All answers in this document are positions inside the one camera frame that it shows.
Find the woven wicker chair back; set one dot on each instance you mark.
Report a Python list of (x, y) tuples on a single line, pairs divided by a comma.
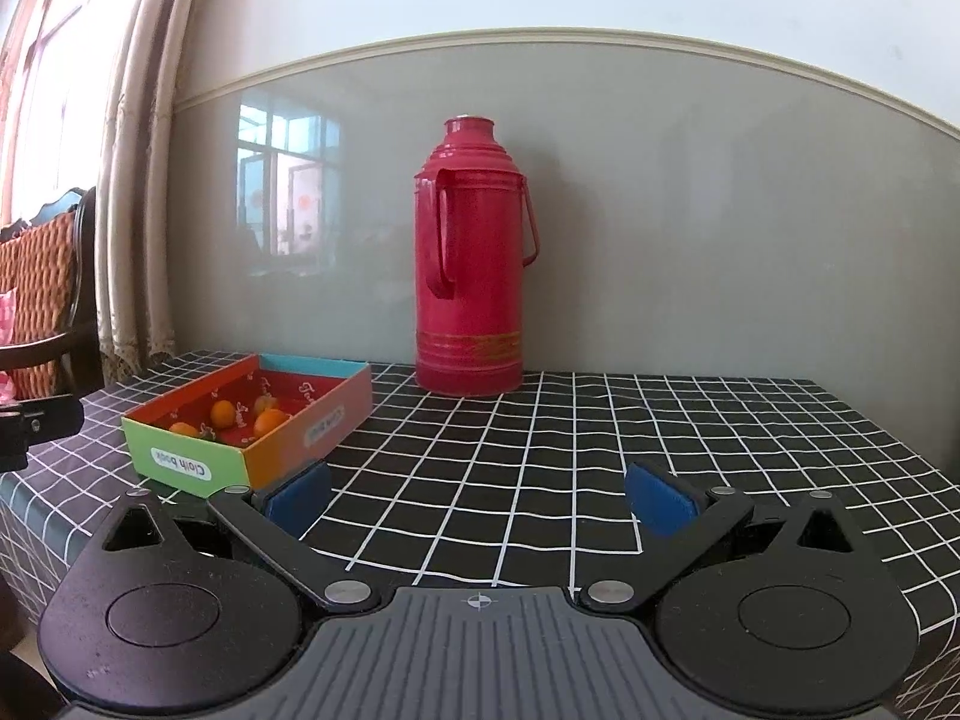
[(41, 285)]

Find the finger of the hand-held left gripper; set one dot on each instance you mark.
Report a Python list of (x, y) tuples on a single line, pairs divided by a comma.
[(45, 418)]

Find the pink plastic bag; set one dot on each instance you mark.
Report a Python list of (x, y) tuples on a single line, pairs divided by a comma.
[(6, 345)]

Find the beige curtain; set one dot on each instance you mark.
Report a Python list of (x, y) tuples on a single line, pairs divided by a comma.
[(139, 202)]

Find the black checkered tablecloth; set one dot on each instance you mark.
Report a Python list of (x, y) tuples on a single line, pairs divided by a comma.
[(525, 465)]

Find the dark wooden chair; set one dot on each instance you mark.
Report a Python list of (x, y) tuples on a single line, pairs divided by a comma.
[(86, 300)]

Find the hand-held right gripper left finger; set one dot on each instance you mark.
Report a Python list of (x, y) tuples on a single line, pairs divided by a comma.
[(300, 504)]

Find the window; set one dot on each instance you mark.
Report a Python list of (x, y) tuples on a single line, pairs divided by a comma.
[(52, 90)]

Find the large orange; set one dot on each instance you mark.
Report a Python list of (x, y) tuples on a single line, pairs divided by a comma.
[(270, 424)]

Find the small orange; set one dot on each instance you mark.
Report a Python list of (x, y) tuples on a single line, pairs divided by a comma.
[(222, 413), (265, 403), (182, 428)]

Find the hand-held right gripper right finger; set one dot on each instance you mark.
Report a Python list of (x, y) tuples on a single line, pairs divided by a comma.
[(660, 501)]

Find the colourful cardboard box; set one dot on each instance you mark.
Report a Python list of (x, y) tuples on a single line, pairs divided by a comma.
[(289, 454)]

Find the red thermos flask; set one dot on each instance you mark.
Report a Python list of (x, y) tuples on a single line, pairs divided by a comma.
[(469, 277)]

